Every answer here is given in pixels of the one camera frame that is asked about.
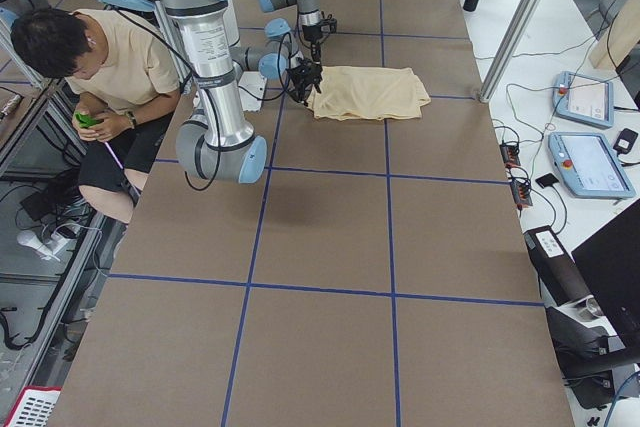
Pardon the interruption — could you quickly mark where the black cardboard box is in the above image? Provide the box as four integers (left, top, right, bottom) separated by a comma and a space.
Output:
523, 226, 593, 306

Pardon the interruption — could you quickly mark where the cream long-sleeve printed shirt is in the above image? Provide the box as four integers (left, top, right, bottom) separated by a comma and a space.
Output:
307, 66, 431, 121

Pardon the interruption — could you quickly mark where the blue teach pendant near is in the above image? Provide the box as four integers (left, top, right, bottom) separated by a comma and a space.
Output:
547, 132, 636, 200

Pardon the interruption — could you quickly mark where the black monitor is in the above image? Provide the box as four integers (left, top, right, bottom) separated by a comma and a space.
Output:
572, 202, 639, 347

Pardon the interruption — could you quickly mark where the red white plastic basket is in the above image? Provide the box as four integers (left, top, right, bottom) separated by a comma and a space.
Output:
3, 386, 61, 427

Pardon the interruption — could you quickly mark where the wooden post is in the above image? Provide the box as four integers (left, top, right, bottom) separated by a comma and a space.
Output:
589, 0, 639, 70

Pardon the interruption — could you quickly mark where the blue teach pendant far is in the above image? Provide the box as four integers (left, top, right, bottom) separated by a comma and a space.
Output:
552, 71, 614, 129

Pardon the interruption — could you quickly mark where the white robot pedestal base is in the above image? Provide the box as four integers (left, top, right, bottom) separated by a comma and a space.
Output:
182, 0, 266, 116

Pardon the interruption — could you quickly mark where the green phone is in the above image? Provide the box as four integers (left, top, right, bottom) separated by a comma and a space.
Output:
74, 112, 102, 129

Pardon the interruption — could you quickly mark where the seated person beige shirt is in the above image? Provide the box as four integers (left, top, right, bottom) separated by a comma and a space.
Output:
10, 8, 181, 224

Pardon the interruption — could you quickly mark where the blue teach pendant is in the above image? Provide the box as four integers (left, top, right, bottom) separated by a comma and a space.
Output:
547, 132, 636, 200
552, 71, 614, 129

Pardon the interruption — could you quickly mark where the aluminium frame post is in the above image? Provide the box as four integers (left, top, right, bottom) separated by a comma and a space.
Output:
477, 0, 540, 103

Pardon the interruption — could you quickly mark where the white power strip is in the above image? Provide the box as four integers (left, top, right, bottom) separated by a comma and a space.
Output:
16, 226, 78, 262

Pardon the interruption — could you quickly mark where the orange terminal board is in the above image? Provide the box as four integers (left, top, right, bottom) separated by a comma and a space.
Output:
499, 142, 533, 211

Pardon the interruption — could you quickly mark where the small black adapter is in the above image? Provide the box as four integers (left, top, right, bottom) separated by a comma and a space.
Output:
614, 128, 639, 155

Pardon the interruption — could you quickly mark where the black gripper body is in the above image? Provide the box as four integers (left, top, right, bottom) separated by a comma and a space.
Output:
302, 17, 337, 45
287, 59, 320, 95

